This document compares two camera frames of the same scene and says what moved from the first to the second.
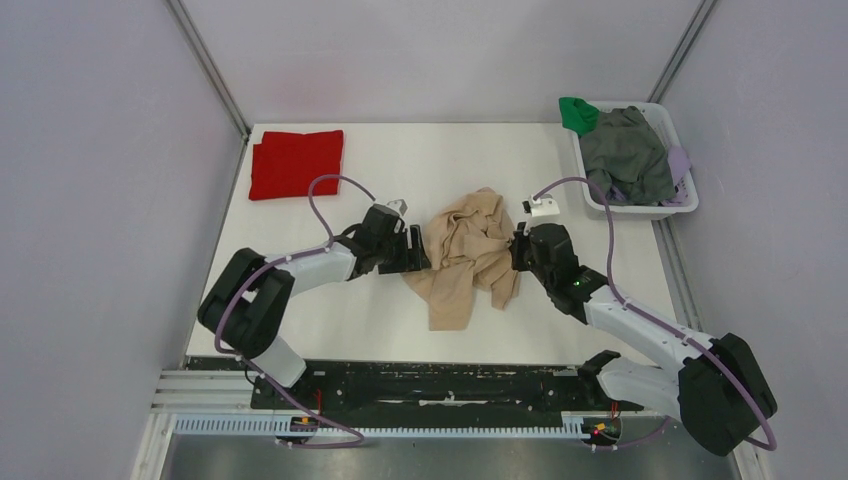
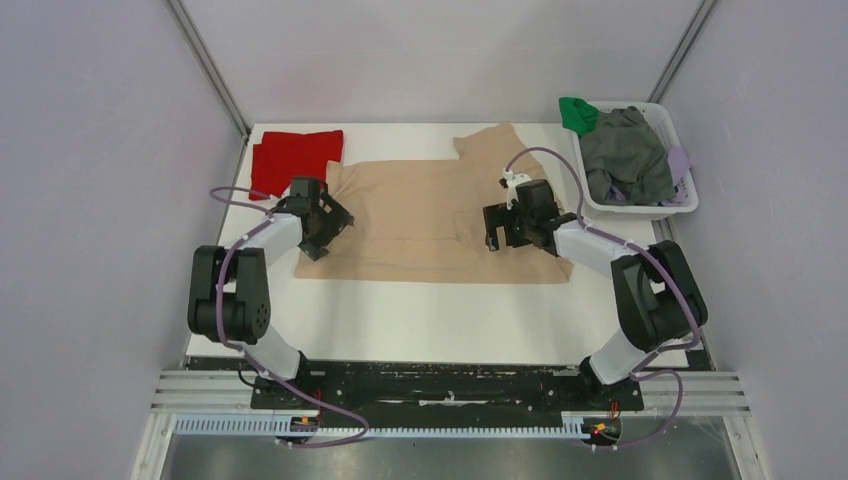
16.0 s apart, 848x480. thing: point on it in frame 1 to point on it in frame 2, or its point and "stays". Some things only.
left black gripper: [412, 259] to [336, 219]
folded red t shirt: [284, 164] stays
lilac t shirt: [680, 165] stays
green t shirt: [579, 115] stays
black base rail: [435, 386] stays
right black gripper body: [523, 259] to [518, 232]
